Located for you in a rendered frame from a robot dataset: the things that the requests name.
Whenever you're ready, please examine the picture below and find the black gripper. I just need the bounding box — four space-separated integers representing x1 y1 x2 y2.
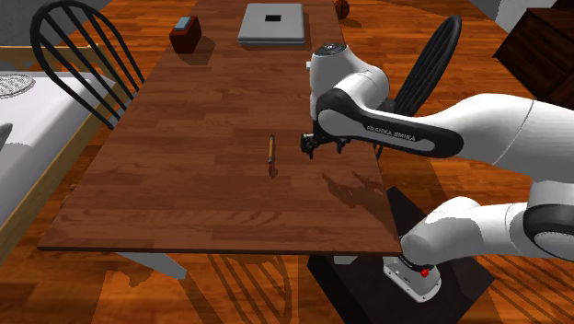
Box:
299 129 351 161

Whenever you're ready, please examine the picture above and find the yellow pencil with red end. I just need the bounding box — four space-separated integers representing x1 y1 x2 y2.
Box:
267 133 277 178

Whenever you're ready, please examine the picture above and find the grey closed laptop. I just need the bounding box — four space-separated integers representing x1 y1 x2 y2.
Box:
236 3 307 46

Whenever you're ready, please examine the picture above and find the black spindle-back chair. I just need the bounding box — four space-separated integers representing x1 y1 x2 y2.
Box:
29 0 146 132
373 14 464 161

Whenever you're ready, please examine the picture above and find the brown wooden table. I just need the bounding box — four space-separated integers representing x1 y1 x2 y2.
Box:
36 0 403 282

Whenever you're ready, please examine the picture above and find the dark robot stand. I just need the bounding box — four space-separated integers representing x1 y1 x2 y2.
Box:
306 186 497 324

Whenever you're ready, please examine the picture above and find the brown basketball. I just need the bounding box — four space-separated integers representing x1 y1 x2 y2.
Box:
333 0 351 21

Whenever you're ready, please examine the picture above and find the dark red box with blue top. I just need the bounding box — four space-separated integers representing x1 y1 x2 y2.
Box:
168 16 203 55

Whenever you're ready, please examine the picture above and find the dark wooden dresser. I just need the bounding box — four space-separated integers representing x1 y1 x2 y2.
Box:
492 0 574 111

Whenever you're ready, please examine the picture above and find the white round woven mat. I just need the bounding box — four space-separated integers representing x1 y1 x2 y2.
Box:
0 73 37 99

